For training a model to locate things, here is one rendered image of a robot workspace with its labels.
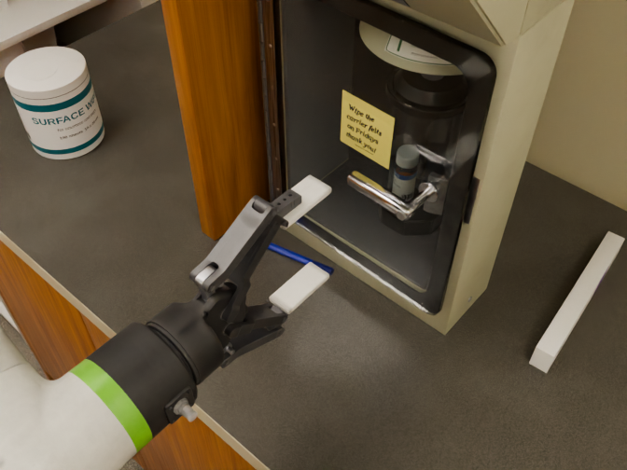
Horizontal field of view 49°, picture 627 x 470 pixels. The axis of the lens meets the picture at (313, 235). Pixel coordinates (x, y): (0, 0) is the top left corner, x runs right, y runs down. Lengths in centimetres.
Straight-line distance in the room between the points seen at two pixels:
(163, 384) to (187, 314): 7
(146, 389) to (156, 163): 69
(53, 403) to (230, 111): 51
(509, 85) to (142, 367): 42
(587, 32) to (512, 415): 57
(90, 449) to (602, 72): 90
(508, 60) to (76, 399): 48
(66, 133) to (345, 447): 71
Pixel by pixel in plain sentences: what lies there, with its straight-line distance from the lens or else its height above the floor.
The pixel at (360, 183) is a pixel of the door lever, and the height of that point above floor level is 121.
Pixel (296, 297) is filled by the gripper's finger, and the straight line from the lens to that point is 76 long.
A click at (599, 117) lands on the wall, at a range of 119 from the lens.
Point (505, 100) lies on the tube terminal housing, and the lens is 70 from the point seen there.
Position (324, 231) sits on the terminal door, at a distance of 98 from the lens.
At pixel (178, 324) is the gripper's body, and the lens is 63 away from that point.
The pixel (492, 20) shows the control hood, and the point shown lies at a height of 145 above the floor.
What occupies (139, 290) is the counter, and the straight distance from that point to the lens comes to 104.
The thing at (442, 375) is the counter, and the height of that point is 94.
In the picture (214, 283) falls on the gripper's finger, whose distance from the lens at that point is 61.
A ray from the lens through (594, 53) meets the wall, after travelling 115.
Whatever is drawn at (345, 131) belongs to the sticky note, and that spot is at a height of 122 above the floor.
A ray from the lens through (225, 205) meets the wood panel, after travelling 105.
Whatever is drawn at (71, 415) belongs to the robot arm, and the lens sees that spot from 59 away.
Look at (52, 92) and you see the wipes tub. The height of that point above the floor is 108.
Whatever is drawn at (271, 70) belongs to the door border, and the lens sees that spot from 88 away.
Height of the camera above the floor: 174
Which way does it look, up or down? 48 degrees down
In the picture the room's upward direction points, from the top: straight up
